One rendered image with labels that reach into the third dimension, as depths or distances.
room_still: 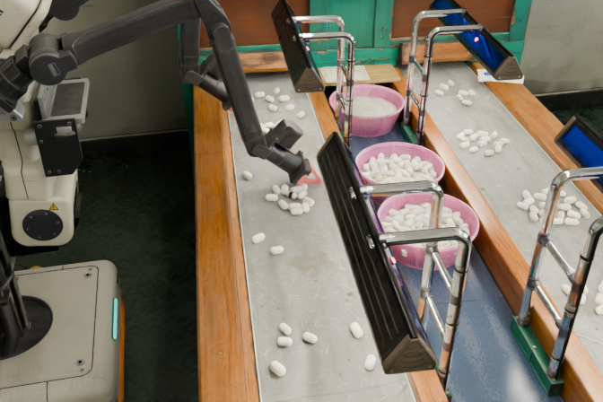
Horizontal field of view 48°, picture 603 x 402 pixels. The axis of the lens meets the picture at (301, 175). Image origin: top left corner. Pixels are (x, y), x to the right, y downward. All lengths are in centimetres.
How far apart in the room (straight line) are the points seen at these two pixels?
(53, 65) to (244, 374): 77
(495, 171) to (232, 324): 99
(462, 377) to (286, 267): 48
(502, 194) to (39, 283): 154
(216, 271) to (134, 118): 205
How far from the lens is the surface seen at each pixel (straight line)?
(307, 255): 170
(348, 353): 146
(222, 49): 159
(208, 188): 192
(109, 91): 352
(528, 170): 214
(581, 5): 410
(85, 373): 213
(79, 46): 157
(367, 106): 244
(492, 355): 160
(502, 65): 195
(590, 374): 150
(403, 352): 100
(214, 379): 139
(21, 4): 169
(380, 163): 208
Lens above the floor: 181
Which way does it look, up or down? 32 degrees down
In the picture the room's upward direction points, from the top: straight up
